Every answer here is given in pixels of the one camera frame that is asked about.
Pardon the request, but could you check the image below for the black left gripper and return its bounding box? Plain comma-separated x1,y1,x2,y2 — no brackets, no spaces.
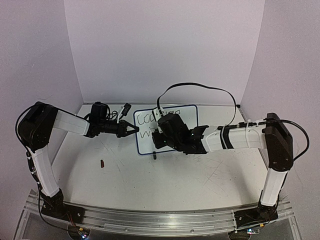
99,117,141,137

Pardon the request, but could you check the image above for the small blue-framed whiteboard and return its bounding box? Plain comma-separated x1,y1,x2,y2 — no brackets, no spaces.
133,104,199,156

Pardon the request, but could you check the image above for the red marker cap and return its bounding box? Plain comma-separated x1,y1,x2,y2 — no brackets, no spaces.
100,159,105,168

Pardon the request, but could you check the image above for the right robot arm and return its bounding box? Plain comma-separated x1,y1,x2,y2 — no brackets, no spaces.
152,108,310,224

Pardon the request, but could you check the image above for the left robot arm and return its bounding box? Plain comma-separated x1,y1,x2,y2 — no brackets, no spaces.
15,101,140,219

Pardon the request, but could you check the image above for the left circuit board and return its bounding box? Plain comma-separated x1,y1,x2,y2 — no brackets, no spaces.
76,227,91,240

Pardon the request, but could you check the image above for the circuit board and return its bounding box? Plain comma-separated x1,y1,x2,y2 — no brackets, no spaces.
76,227,91,240
246,226,263,235

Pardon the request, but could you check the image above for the right circuit board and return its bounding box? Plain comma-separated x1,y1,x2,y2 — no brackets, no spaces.
246,226,263,235

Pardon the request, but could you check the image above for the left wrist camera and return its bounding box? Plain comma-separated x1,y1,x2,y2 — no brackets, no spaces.
117,103,132,122

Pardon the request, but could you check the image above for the black right camera cable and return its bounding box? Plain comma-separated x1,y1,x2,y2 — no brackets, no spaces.
156,82,237,127

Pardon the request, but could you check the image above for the aluminium front rail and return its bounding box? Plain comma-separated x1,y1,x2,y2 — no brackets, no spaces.
25,192,295,237

